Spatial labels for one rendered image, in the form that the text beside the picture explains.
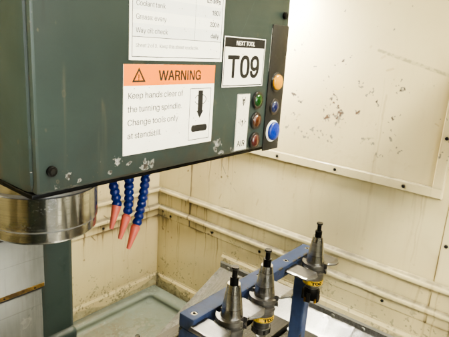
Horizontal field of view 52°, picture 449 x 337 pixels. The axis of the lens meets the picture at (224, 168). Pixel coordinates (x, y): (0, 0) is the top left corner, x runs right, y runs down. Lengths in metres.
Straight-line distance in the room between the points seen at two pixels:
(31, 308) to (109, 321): 0.74
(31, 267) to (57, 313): 0.22
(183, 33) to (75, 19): 0.15
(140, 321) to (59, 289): 0.68
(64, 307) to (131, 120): 1.01
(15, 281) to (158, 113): 0.83
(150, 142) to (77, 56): 0.14
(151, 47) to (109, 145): 0.12
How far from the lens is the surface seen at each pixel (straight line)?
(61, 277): 1.44
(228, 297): 0.90
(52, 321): 1.49
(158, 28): 0.57
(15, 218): 0.69
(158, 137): 0.58
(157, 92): 0.57
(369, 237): 1.54
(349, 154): 1.50
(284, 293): 1.04
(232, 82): 0.67
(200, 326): 0.91
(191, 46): 0.60
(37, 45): 0.48
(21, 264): 1.31
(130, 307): 2.14
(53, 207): 0.67
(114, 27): 0.53
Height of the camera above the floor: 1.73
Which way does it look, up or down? 15 degrees down
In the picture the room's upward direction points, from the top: 4 degrees clockwise
